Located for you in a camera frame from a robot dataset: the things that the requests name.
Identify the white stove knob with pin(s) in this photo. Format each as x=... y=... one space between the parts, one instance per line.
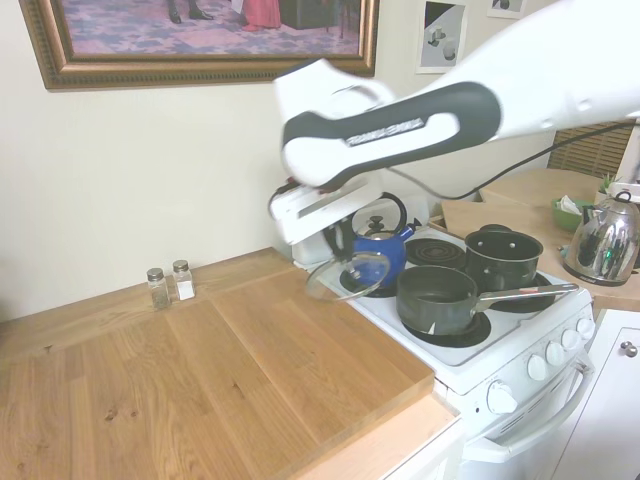
x=556 y=353
x=538 y=367
x=501 y=398
x=571 y=340
x=585 y=328

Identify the wooden butcher block countertop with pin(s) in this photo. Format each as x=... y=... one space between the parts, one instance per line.
x=200 y=380

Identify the light wooden side table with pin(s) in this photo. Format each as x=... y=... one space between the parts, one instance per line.
x=530 y=220

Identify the white electric stove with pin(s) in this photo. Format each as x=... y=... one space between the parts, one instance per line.
x=450 y=356

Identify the gold framed painting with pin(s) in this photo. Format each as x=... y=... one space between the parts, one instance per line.
x=200 y=30

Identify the large black electric stove burner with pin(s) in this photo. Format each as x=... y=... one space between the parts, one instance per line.
x=542 y=295

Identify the glass salt shaker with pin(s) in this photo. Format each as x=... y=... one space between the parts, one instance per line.
x=184 y=285

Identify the white cabinet with metal knob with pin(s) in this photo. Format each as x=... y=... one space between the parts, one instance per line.
x=600 y=410

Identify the small grey wall print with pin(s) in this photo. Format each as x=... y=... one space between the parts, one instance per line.
x=506 y=7

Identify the glass pepper shaker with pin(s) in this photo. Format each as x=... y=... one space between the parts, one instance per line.
x=160 y=292

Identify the blue whistling kettle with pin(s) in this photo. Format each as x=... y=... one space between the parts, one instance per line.
x=395 y=247

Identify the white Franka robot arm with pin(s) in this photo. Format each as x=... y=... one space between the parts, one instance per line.
x=525 y=65

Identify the green bowl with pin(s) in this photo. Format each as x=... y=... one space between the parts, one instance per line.
x=565 y=217

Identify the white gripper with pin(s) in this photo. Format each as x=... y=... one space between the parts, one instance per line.
x=320 y=210

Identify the shiny steel electric kettle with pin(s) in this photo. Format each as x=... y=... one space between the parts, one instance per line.
x=600 y=245

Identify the large grey wall print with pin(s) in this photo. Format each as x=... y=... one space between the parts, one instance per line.
x=442 y=37

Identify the small potted plant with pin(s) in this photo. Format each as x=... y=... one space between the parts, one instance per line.
x=606 y=190

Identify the brown slatted vent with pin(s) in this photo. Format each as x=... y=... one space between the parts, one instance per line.
x=590 y=150

